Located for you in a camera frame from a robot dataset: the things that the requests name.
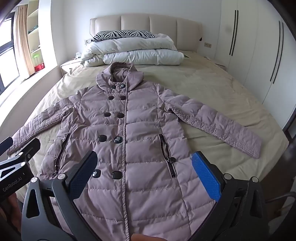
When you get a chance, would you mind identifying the beige bed with padded headboard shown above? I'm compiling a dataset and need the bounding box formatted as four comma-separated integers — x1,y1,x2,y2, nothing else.
14,14,292,209

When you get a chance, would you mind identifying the zebra print pillow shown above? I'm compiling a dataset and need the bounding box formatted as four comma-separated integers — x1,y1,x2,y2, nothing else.
92,30,156,42

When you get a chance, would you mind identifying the white folded duvet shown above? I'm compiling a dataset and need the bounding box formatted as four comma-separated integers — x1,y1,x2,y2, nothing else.
81,34,185,68

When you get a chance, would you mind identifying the dark framed window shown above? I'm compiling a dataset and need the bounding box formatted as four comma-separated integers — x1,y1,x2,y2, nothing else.
0,14,21,94

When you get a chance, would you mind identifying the low white bedside cabinet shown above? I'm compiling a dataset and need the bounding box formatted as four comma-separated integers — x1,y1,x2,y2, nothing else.
205,56,226,70

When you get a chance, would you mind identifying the built-in wall shelf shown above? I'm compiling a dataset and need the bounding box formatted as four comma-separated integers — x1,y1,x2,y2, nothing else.
26,0,46,70

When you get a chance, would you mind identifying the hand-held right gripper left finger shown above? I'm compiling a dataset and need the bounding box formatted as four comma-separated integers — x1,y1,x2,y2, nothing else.
22,151,99,241

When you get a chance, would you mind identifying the white nightstand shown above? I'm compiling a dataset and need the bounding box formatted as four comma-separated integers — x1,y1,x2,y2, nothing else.
60,58,84,75

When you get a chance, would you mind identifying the person's right hand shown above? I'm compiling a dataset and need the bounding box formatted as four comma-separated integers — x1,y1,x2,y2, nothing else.
131,228,172,241

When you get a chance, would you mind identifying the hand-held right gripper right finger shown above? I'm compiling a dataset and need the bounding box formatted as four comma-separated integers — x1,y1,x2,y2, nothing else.
191,151,274,241

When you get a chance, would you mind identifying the beige curtain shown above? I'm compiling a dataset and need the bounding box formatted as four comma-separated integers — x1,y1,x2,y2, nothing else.
15,5,33,77

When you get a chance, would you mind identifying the mauve quilted down jacket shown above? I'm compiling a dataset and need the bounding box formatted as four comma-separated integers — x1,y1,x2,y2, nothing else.
6,62,262,241

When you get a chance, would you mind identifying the white wardrobe with black handles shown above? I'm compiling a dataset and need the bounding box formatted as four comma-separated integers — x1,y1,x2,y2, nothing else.
218,0,296,131

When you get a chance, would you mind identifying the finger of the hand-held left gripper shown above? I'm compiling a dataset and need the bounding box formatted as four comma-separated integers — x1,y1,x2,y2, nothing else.
0,137,14,151
0,138,41,178

